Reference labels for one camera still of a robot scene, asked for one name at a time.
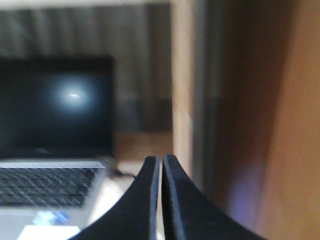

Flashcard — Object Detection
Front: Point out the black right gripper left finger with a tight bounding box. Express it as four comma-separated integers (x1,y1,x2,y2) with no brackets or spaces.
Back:
71,156,160,240

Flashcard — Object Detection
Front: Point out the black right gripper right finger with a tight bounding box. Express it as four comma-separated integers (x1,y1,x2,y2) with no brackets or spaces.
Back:
162,154,261,240

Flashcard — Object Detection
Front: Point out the wooden shelf desk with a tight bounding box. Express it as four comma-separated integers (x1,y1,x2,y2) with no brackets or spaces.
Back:
0,0,320,240

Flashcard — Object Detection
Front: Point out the silver laptop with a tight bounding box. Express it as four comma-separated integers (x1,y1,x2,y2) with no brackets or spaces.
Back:
0,56,116,240

